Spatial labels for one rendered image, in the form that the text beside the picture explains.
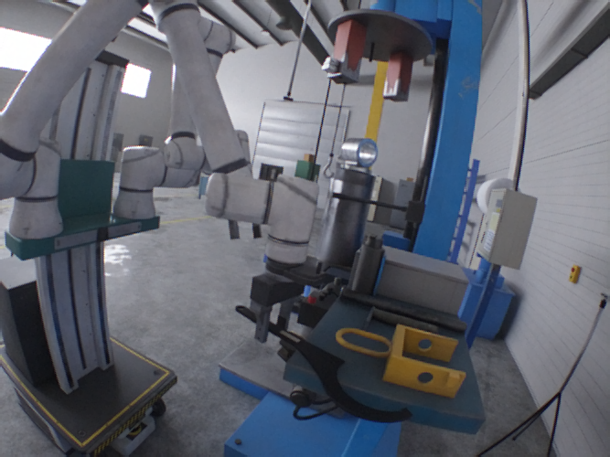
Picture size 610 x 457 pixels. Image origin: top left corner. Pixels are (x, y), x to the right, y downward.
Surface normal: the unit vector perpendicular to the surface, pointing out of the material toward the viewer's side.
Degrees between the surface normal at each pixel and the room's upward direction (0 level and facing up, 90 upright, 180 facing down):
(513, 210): 90
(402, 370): 90
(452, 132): 90
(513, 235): 90
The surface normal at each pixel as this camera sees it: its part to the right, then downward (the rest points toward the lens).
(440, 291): -0.36, 0.11
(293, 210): 0.17, 0.22
